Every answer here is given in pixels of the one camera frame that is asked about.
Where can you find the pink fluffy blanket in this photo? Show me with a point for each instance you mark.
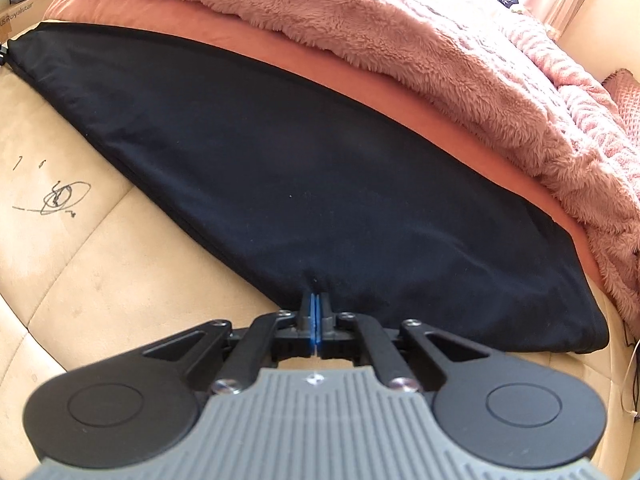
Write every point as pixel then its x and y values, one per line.
pixel 400 35

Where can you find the cardboard box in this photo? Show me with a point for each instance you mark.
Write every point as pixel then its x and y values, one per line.
pixel 20 16

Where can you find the pink quilted headboard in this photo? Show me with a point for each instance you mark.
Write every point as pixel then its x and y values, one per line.
pixel 627 102

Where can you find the dark cloth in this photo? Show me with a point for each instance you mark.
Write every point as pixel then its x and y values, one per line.
pixel 507 2

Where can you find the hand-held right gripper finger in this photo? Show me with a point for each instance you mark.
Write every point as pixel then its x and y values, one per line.
pixel 311 320
pixel 319 320

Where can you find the black pants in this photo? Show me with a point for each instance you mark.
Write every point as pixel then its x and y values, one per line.
pixel 300 185

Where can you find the salmon bed sheet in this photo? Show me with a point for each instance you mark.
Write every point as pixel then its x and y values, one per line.
pixel 150 15

